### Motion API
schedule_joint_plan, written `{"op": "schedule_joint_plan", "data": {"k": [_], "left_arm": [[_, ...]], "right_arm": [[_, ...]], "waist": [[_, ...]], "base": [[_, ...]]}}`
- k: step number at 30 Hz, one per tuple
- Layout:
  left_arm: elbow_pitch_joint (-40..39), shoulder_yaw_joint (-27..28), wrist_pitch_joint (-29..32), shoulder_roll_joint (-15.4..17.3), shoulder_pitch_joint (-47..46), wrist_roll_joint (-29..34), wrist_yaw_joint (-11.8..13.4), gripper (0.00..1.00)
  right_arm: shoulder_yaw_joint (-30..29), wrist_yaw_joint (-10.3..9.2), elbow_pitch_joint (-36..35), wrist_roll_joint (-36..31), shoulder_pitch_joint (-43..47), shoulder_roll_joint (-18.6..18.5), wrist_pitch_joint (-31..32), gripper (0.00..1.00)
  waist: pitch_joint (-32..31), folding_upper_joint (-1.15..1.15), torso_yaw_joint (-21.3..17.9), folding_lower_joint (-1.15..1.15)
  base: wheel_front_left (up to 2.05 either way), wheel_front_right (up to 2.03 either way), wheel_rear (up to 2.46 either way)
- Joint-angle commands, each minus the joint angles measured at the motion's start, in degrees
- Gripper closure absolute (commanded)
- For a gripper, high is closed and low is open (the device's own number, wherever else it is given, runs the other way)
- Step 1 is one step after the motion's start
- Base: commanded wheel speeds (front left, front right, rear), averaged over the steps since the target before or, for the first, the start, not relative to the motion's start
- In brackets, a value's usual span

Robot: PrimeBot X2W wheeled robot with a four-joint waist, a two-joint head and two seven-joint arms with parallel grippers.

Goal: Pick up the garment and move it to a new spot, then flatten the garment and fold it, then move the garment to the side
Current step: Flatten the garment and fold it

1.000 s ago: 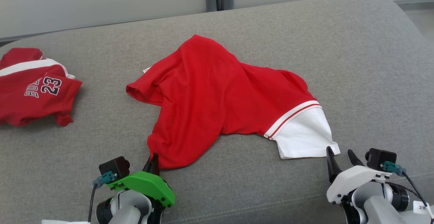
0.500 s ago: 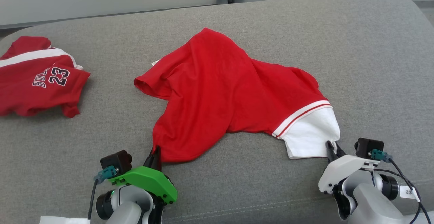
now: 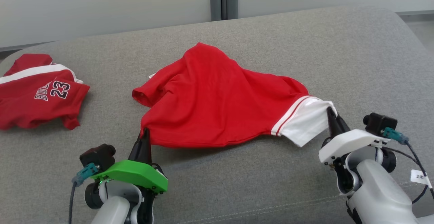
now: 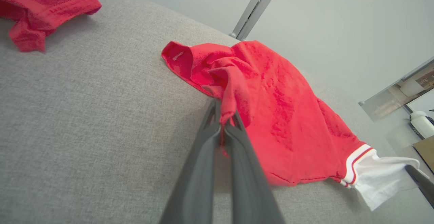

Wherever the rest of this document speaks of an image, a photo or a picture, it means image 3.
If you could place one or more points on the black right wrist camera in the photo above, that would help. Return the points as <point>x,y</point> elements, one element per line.
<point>379,122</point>

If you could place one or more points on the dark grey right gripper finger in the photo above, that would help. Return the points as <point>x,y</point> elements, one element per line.
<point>340,127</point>
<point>332,129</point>

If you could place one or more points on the grey fabric sofa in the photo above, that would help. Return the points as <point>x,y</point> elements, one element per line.
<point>237,183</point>

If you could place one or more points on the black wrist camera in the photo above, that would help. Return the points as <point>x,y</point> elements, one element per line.
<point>96,156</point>
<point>379,122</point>

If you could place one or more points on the red shorts number 23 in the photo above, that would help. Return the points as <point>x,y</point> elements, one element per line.
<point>30,112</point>

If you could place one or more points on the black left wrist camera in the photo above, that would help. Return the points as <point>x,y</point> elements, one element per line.
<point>96,156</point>

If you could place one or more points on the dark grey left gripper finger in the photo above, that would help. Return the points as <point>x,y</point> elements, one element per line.
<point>137,153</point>
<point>147,154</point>

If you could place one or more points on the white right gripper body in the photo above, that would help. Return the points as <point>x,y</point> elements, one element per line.
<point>349,142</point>

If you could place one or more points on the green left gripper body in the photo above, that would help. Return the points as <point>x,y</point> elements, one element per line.
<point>135,173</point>

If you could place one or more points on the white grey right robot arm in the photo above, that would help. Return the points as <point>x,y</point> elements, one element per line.
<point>376,193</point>

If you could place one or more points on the red shirt white trim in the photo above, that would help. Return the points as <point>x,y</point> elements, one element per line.
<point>210,108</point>

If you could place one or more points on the grey partition joint post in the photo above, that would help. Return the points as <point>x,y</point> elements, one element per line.
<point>233,3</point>

